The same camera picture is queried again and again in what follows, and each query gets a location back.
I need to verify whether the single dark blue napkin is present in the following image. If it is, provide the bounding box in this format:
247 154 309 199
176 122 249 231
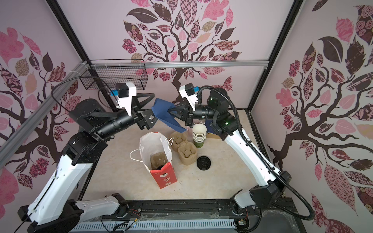
151 98 186 133

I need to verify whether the stack of paper cups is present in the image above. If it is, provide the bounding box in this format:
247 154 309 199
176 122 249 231
192 124 207 148

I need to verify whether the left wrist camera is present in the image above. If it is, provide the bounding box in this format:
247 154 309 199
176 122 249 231
111 82 137 116

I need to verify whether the aluminium rail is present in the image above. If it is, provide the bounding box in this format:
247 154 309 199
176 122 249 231
90 60 269 69
1 61 89 168

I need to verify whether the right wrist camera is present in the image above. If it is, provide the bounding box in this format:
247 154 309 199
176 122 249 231
179 83 199 111

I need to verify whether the aluminium rail left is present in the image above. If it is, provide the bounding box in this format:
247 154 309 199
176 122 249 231
1 61 89 168

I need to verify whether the dark blue napkin stack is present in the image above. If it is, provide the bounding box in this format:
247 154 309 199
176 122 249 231
205 119 216 135

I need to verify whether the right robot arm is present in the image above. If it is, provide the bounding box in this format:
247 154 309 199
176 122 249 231
168 83 315 220

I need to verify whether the single pulp cup carrier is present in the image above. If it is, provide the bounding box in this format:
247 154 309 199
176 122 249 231
150 152 168 170

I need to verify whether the white slotted cable duct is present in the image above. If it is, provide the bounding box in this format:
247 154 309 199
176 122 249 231
71 219 236 233

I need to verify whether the aluminium rail back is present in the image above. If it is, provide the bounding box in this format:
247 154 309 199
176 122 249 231
90 60 269 69

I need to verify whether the black wire basket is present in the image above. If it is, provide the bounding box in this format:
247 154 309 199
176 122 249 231
80 58 149 91

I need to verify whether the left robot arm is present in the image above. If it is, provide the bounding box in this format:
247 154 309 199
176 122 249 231
18 93 157 233

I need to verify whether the brown cardboard box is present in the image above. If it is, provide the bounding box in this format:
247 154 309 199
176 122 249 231
207 133 221 140

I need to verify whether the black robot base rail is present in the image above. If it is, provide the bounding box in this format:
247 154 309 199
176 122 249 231
87 199 292 225

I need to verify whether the brown pulp cup carrier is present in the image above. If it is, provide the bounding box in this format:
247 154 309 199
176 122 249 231
171 132 198 166

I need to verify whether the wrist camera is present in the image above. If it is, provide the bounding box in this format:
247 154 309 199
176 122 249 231
111 82 137 116
179 83 199 111

